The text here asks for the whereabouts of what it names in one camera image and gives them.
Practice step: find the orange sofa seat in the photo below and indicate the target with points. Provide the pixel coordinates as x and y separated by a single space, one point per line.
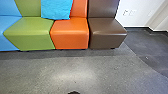
70 35

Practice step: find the brown sofa seat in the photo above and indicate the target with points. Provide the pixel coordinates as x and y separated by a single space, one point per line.
106 33

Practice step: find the green sofa seat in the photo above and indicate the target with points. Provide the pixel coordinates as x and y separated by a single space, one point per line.
30 33

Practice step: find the white wall outlet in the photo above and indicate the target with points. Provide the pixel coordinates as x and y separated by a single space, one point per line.
129 12

